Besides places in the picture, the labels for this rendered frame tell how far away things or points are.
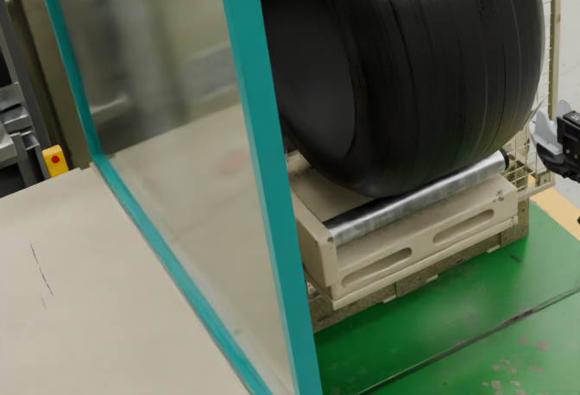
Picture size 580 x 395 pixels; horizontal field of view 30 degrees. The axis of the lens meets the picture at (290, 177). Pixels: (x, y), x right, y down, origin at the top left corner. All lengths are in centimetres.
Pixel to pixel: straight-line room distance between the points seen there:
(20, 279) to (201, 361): 24
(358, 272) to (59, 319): 74
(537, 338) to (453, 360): 22
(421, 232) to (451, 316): 109
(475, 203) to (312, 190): 31
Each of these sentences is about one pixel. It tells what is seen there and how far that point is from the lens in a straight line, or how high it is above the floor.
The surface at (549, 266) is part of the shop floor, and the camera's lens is 293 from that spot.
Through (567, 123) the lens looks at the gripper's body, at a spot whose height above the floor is 122.
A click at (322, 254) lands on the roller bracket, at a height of 92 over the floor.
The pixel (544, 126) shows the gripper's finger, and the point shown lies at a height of 117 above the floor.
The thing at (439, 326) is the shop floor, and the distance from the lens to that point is 278.
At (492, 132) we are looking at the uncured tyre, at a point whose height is 107.
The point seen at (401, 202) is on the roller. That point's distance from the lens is 171.
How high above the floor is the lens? 200
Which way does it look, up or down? 38 degrees down
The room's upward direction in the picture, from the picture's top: 9 degrees counter-clockwise
